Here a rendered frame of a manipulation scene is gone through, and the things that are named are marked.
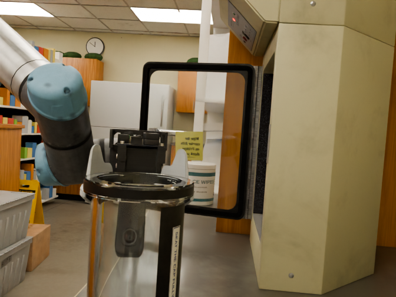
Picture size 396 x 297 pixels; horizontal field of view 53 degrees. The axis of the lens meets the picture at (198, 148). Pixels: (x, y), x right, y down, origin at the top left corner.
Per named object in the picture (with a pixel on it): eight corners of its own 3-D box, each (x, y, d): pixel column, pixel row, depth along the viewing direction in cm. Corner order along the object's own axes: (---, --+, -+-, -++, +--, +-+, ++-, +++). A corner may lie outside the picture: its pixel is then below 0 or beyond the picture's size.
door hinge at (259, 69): (251, 218, 102) (262, 66, 100) (251, 221, 100) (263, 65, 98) (244, 218, 102) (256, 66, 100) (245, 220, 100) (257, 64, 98)
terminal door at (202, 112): (244, 221, 101) (256, 63, 99) (134, 207, 109) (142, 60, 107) (244, 220, 102) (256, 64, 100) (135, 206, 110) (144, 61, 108)
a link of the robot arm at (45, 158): (31, 117, 63) (101, 113, 65) (45, 162, 72) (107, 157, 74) (26, 154, 58) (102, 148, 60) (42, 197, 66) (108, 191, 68)
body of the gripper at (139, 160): (106, 128, 47) (110, 128, 58) (102, 200, 47) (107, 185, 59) (171, 132, 48) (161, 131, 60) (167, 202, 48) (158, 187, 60)
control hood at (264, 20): (263, 56, 100) (266, 17, 100) (279, 22, 68) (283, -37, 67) (217, 54, 101) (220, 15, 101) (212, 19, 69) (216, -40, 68)
